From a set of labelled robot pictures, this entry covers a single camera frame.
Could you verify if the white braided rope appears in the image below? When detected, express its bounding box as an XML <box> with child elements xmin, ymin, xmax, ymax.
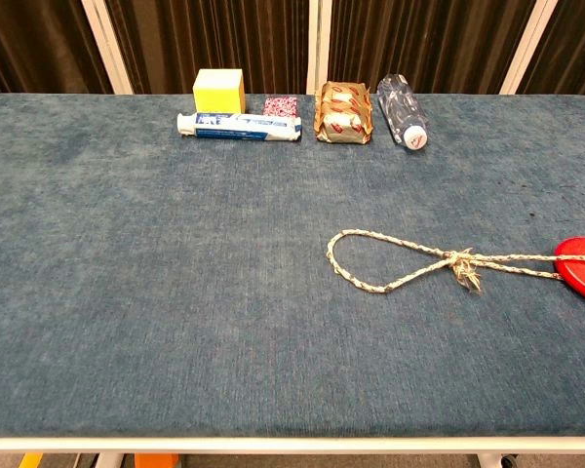
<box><xmin>326</xmin><ymin>229</ymin><xmax>585</xmax><ymax>295</ymax></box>

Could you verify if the red disc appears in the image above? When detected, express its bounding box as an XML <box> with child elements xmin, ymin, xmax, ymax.
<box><xmin>553</xmin><ymin>236</ymin><xmax>585</xmax><ymax>307</ymax></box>

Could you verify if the blue fabric table cover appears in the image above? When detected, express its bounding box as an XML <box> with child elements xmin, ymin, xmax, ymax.
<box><xmin>0</xmin><ymin>93</ymin><xmax>585</xmax><ymax>439</ymax></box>

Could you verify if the white blue toothpaste tube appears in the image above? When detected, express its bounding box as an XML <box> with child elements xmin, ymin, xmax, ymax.
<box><xmin>176</xmin><ymin>111</ymin><xmax>303</xmax><ymax>142</ymax></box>

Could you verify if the red white patterned small box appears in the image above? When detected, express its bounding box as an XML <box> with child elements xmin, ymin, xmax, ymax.
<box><xmin>262</xmin><ymin>96</ymin><xmax>300</xmax><ymax>119</ymax></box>

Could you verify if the gold wrapped snack package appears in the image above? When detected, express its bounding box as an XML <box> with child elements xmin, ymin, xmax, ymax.
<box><xmin>313</xmin><ymin>80</ymin><xmax>374</xmax><ymax>145</ymax></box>

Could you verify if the yellow foam cube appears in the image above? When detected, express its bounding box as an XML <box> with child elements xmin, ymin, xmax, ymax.
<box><xmin>192</xmin><ymin>68</ymin><xmax>247</xmax><ymax>116</ymax></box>

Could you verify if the clear plastic water bottle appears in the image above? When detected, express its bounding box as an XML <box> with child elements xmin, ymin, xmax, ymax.
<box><xmin>375</xmin><ymin>73</ymin><xmax>429</xmax><ymax>151</ymax></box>

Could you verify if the dark brown curtain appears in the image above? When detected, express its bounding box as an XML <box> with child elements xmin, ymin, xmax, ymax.
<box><xmin>0</xmin><ymin>0</ymin><xmax>585</xmax><ymax>101</ymax></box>

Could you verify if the orange box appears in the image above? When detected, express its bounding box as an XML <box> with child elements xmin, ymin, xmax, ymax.
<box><xmin>134</xmin><ymin>453</ymin><xmax>180</xmax><ymax>468</ymax></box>

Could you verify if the white frame post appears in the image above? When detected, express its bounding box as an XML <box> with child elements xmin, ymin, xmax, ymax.
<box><xmin>80</xmin><ymin>0</ymin><xmax>135</xmax><ymax>96</ymax></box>
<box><xmin>498</xmin><ymin>0</ymin><xmax>560</xmax><ymax>96</ymax></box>
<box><xmin>305</xmin><ymin>0</ymin><xmax>333</xmax><ymax>96</ymax></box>

